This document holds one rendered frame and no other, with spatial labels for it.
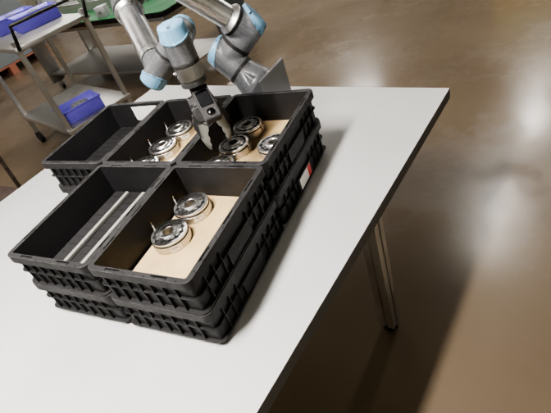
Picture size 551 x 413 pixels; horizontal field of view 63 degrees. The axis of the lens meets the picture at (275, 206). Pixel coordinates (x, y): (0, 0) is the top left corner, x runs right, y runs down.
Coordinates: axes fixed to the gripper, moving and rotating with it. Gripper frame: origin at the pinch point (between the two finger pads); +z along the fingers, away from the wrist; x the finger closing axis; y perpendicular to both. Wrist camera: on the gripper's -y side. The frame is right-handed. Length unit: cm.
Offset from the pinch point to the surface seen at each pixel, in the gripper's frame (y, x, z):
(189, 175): -5.7, 12.1, 2.5
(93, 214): 9.8, 44.2, 9.6
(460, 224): 8, -88, 93
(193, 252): -29.4, 19.2, 9.5
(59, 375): -34, 62, 22
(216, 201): -13.2, 8.4, 9.5
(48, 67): 468, 111, 65
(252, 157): 0.7, -7.4, 9.6
